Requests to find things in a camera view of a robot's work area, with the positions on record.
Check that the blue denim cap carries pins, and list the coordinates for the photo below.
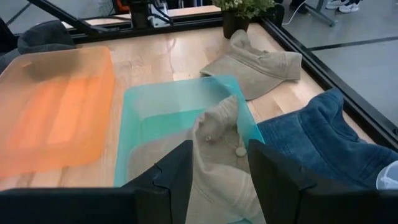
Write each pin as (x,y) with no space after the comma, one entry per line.
(326,140)

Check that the grey table foot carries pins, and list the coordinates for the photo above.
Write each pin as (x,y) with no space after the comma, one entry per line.
(323,14)

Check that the person's foot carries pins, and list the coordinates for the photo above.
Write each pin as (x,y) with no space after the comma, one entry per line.
(333,3)
(349,7)

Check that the beige cap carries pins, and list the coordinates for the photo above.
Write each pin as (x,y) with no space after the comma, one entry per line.
(255,68)
(220,174)

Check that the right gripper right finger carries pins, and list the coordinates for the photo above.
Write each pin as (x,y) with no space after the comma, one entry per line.
(295,199)

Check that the teal translucent plastic bin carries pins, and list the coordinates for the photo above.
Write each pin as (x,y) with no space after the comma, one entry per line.
(161,102)

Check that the orange translucent plastic bin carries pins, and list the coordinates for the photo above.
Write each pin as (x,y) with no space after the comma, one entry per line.
(56,118)

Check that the dark grey cap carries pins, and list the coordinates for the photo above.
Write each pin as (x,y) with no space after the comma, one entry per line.
(46,37)

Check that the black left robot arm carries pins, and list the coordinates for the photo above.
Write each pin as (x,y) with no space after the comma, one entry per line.
(140,12)

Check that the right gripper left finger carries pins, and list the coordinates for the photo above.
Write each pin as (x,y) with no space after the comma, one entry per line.
(161,193)

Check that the green potted plant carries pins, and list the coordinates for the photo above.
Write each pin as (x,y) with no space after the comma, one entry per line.
(242,9)

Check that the clear plastic bin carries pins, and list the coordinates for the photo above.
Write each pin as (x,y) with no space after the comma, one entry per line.
(388,177)

